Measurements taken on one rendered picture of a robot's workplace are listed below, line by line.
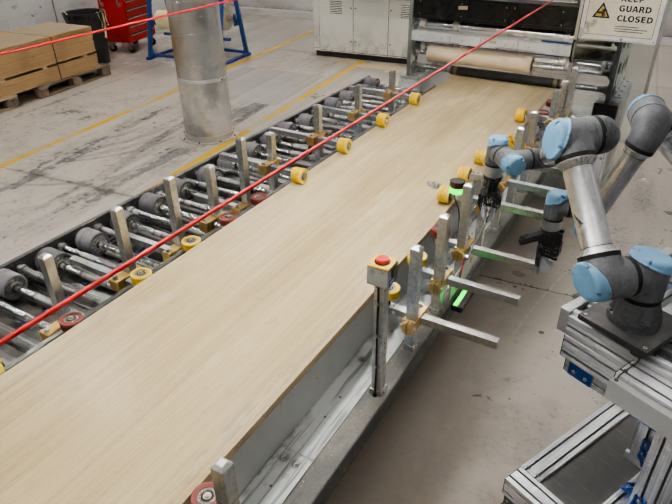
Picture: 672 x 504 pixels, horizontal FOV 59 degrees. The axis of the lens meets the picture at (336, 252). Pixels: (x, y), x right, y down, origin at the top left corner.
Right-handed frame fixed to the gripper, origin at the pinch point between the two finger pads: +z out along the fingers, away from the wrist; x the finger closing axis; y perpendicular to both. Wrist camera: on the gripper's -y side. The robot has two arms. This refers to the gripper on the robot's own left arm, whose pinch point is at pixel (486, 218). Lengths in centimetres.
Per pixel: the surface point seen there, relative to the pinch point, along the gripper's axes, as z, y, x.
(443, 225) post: -9.2, 25.1, -17.3
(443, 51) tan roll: -8, -251, -24
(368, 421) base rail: 31, 85, -36
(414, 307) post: 11, 49, -25
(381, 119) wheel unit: 5, -127, -57
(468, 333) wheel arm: 18, 51, -6
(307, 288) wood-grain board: 11, 44, -64
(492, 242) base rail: 30.6, -34.9, 7.6
